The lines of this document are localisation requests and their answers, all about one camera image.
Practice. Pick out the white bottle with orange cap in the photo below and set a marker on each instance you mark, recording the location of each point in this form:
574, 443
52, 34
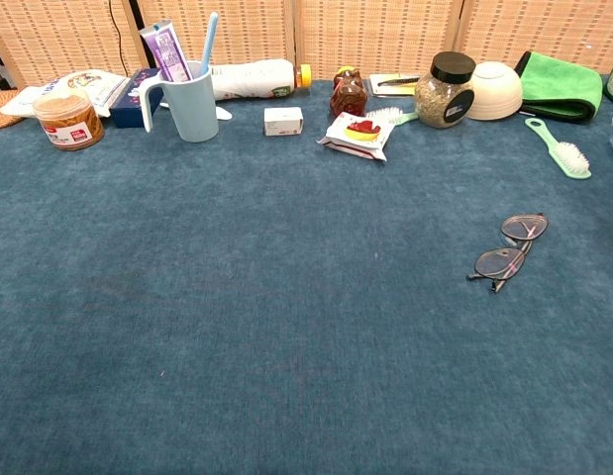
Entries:
251, 79

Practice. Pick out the clear tub with red label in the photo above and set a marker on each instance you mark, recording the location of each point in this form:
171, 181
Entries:
68, 123

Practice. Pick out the thin-framed eyeglasses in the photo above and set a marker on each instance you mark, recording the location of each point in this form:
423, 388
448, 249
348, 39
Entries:
499, 262

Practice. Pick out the small white box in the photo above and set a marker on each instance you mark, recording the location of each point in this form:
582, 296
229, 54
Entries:
283, 121

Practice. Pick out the white printed plastic bag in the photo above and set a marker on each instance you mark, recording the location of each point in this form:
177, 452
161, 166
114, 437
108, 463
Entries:
88, 84

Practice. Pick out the dark blue cardboard box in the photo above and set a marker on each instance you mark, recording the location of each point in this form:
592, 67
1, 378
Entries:
130, 106

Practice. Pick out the beige bowl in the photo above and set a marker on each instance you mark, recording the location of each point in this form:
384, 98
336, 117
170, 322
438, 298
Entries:
494, 91

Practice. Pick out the glass jar with black lid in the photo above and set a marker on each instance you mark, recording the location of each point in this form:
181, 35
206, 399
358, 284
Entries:
442, 99

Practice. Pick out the bamboo folding screen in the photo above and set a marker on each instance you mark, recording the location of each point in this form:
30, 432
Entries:
375, 34

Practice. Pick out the white red snack packet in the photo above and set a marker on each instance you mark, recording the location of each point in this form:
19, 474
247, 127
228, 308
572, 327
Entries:
358, 133

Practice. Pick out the light blue plastic mug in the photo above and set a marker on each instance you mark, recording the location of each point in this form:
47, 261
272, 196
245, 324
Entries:
192, 109

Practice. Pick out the blue toothbrush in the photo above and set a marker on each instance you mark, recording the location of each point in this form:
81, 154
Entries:
208, 44

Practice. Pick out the honey bottle with yellow cap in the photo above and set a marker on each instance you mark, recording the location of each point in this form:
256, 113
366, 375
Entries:
348, 96

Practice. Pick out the blue felt table cover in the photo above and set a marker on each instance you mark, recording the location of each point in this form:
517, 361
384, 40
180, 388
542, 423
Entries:
236, 297

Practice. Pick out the round woven rattan coaster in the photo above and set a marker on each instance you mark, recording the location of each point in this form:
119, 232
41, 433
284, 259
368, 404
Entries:
1, 111

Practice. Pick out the green folded microfiber cloth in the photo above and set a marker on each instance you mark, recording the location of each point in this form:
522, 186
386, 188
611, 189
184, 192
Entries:
558, 81

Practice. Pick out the purple toothpaste tube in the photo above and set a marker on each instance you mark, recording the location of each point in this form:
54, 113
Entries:
167, 49

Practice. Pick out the short mint green brush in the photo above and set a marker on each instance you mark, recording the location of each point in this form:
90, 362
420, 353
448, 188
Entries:
390, 115

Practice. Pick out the long mint green brush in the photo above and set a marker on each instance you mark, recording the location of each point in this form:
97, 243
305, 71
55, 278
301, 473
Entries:
568, 158

